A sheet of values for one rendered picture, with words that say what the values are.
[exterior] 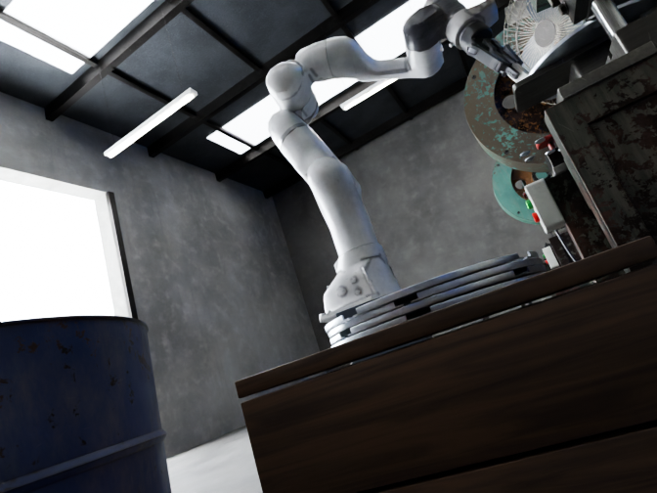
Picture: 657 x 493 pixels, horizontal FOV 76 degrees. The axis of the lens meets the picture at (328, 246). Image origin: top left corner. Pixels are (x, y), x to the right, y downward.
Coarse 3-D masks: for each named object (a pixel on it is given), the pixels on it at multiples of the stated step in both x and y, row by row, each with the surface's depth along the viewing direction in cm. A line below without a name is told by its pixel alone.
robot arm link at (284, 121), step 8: (312, 96) 124; (312, 104) 126; (280, 112) 121; (288, 112) 121; (296, 112) 124; (304, 112) 125; (312, 112) 129; (272, 120) 121; (280, 120) 119; (288, 120) 118; (296, 120) 119; (304, 120) 122; (272, 128) 121; (280, 128) 118; (288, 128) 117; (272, 136) 122; (280, 136) 118; (280, 144) 120
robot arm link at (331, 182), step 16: (320, 160) 105; (336, 160) 105; (320, 176) 104; (336, 176) 104; (352, 176) 112; (320, 192) 105; (336, 192) 105; (352, 192) 107; (320, 208) 111; (336, 208) 107; (352, 208) 107; (336, 224) 108; (352, 224) 107; (368, 224) 108; (336, 240) 109; (352, 240) 106; (368, 240) 106
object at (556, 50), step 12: (636, 0) 79; (648, 0) 79; (624, 12) 80; (636, 12) 82; (588, 24) 81; (576, 36) 83; (588, 36) 84; (600, 36) 86; (552, 48) 85; (564, 48) 86; (576, 48) 87; (540, 60) 88; (552, 60) 88; (552, 96) 104
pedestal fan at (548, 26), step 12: (516, 0) 179; (528, 0) 174; (528, 12) 173; (540, 12) 172; (552, 12) 169; (504, 24) 192; (516, 24) 189; (528, 24) 174; (540, 24) 168; (552, 24) 164; (564, 24) 166; (576, 24) 161; (516, 36) 182; (540, 36) 170; (552, 36) 165; (564, 36) 162; (516, 48) 194; (528, 48) 188; (540, 48) 181; (528, 60) 188
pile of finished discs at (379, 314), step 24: (480, 264) 43; (504, 264) 44; (528, 264) 46; (408, 288) 44; (432, 288) 43; (456, 288) 43; (480, 288) 43; (360, 312) 46; (384, 312) 45; (408, 312) 43; (336, 336) 51; (360, 336) 47
